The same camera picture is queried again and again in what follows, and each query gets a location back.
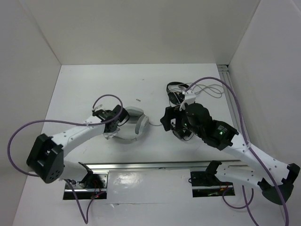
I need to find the white over-ear headphones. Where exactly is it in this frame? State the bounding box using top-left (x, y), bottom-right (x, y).
top-left (113, 106), bottom-right (149, 142)

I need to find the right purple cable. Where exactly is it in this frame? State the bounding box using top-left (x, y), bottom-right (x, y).
top-left (185, 76), bottom-right (290, 226)

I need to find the aluminium side rail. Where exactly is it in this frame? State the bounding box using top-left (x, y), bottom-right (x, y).
top-left (217, 65), bottom-right (242, 133)

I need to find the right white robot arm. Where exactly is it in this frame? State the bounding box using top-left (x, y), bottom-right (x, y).
top-left (160, 103), bottom-right (300, 205)

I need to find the grey headphone cable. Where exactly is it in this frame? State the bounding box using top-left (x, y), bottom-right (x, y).
top-left (148, 83), bottom-right (223, 127)

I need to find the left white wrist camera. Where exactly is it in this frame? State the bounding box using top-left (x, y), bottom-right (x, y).
top-left (93, 104), bottom-right (103, 111)

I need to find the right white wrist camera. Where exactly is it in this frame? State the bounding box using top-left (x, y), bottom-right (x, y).
top-left (179, 90), bottom-right (196, 111)

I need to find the black on-ear headphones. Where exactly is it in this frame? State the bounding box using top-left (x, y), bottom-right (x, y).
top-left (172, 127), bottom-right (194, 142)
top-left (166, 81), bottom-right (189, 105)

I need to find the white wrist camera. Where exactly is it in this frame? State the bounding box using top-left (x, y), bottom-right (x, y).
top-left (93, 104), bottom-right (103, 111)
top-left (179, 90), bottom-right (196, 111)

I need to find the aluminium mounting rail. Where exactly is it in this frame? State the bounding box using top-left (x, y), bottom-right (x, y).
top-left (72, 161), bottom-right (235, 200)

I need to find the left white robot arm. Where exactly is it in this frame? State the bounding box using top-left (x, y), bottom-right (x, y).
top-left (26, 105), bottom-right (129, 188)

